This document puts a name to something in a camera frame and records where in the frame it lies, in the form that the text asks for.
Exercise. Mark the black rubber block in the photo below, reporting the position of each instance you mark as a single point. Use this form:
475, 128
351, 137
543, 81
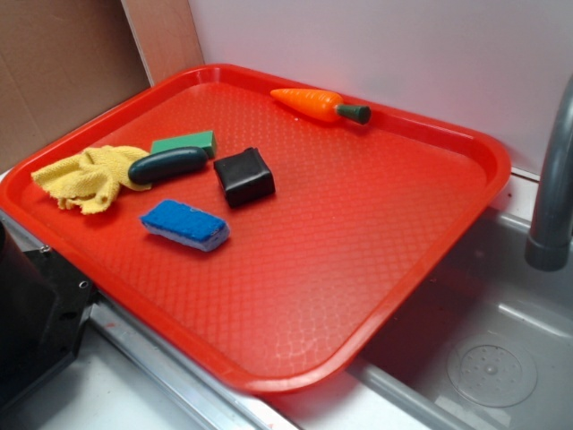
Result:
244, 177

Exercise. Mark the grey plastic sink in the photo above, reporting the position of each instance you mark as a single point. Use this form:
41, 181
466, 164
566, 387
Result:
484, 343

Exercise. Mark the grey faucet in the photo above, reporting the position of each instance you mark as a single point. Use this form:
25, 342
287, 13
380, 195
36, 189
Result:
550, 234

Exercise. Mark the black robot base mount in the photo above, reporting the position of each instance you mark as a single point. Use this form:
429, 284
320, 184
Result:
44, 306

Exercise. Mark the red plastic tray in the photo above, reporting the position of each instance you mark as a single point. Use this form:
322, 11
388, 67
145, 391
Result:
360, 215

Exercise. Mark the green rectangular block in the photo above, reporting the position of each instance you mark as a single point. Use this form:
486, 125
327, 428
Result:
204, 140

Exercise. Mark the blue sponge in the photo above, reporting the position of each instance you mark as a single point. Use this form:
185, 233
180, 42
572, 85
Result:
186, 225

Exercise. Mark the orange plastic carrot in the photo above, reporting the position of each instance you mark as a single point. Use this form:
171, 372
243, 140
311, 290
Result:
322, 105

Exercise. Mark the dark green plastic pickle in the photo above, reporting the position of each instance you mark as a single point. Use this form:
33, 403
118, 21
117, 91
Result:
166, 164

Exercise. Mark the brown cardboard panel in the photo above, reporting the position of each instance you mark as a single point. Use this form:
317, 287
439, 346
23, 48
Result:
65, 62

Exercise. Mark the yellow cloth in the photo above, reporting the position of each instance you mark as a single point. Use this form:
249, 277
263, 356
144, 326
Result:
90, 180

